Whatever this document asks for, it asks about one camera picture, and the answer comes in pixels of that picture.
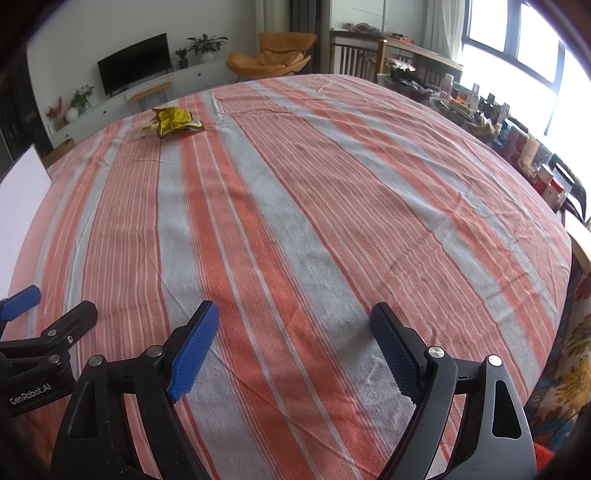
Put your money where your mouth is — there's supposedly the green potted plant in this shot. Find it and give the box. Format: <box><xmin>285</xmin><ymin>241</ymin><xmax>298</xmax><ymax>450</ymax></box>
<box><xmin>70</xmin><ymin>85</ymin><xmax>94</xmax><ymax>114</ymax></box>

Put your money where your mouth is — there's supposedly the orange lounge chair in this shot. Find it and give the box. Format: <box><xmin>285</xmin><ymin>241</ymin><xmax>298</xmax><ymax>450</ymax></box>
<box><xmin>225</xmin><ymin>32</ymin><xmax>318</xmax><ymax>80</ymax></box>

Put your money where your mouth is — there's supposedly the small dark potted plant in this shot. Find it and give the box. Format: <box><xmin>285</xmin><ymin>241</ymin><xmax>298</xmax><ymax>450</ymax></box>
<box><xmin>174</xmin><ymin>48</ymin><xmax>188</xmax><ymax>70</ymax></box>

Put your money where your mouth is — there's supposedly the white cardboard box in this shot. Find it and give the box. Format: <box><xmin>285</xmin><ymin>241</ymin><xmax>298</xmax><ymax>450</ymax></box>
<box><xmin>0</xmin><ymin>145</ymin><xmax>52</xmax><ymax>298</ymax></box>

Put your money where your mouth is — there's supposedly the yellow snack bag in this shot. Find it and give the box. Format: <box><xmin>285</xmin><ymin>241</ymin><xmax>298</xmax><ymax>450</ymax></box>
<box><xmin>142</xmin><ymin>107</ymin><xmax>204</xmax><ymax>139</ymax></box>

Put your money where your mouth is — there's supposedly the striped red white tablecloth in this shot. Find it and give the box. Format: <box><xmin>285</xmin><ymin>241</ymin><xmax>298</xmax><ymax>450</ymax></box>
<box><xmin>5</xmin><ymin>75</ymin><xmax>571</xmax><ymax>479</ymax></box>

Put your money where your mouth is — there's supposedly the dark display cabinet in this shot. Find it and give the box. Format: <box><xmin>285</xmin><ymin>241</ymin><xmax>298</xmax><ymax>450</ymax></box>
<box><xmin>1</xmin><ymin>50</ymin><xmax>53</xmax><ymax>160</ymax></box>

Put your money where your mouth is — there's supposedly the white tv cabinet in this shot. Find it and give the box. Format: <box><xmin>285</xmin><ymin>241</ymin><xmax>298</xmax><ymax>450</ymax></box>
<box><xmin>49</xmin><ymin>60</ymin><xmax>226</xmax><ymax>148</ymax></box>

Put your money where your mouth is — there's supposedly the leafy plant white vase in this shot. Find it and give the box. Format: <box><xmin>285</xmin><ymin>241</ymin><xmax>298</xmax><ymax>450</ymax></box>
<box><xmin>187</xmin><ymin>34</ymin><xmax>228</xmax><ymax>64</ymax></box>

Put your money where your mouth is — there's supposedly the black flat television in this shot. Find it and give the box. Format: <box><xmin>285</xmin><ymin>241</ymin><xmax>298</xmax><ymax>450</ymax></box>
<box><xmin>97</xmin><ymin>33</ymin><xmax>171</xmax><ymax>96</ymax></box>

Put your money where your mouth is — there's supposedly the small wooden side table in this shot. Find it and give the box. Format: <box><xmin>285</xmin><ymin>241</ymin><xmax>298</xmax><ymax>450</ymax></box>
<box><xmin>127</xmin><ymin>81</ymin><xmax>172</xmax><ymax>112</ymax></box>

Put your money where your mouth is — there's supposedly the brown cardboard box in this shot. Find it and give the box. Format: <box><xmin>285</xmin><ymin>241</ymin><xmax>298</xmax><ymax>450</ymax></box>
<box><xmin>42</xmin><ymin>138</ymin><xmax>76</xmax><ymax>168</ymax></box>

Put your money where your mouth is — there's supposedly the red flower vase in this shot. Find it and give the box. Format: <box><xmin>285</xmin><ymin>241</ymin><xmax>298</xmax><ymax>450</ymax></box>
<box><xmin>45</xmin><ymin>97</ymin><xmax>66</xmax><ymax>132</ymax></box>

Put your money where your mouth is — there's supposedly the floral fabric sofa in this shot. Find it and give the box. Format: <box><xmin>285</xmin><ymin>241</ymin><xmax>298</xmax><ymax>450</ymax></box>
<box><xmin>525</xmin><ymin>261</ymin><xmax>590</xmax><ymax>467</ymax></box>

